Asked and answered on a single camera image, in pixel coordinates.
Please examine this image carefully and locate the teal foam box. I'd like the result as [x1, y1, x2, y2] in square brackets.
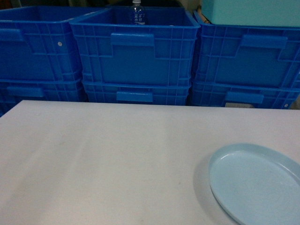
[202, 0, 300, 28]

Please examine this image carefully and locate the clear water bottle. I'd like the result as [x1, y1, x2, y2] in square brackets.
[129, 0, 146, 25]

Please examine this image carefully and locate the blue crate top left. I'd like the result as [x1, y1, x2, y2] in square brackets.
[0, 6, 100, 82]

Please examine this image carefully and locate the light blue round tray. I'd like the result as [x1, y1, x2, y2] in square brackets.
[208, 143, 300, 225]

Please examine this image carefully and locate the blue crate bottom right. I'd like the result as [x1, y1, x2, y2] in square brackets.
[189, 81, 300, 109]

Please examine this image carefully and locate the blue crate top right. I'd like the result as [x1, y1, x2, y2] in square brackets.
[192, 11, 300, 89]

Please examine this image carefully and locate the blue crate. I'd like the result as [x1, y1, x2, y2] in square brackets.
[0, 79, 88, 116]
[192, 11, 300, 89]
[189, 81, 300, 109]
[70, 7, 200, 87]
[82, 81, 191, 105]
[0, 6, 100, 82]

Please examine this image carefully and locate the blue crate bottom left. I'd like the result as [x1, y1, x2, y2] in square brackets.
[0, 79, 88, 116]

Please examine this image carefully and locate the blue crate top middle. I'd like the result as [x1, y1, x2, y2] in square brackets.
[70, 7, 200, 87]

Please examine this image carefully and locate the blue crate bottom middle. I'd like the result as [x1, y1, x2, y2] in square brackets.
[82, 81, 191, 105]

